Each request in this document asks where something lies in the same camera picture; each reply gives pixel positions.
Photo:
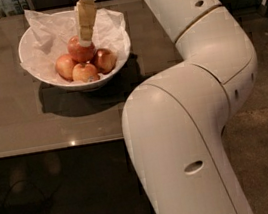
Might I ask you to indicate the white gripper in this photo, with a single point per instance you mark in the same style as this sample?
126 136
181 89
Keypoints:
86 15

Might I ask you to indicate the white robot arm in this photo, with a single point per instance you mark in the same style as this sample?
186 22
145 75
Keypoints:
173 122

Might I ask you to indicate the front red apple with sticker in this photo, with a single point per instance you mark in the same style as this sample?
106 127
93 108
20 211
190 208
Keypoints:
85 72

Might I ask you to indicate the white ceramic bowl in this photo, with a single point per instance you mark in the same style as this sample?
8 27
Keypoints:
35 53

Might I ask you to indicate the white crumpled paper liner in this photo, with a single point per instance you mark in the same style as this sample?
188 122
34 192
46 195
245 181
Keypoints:
50 28

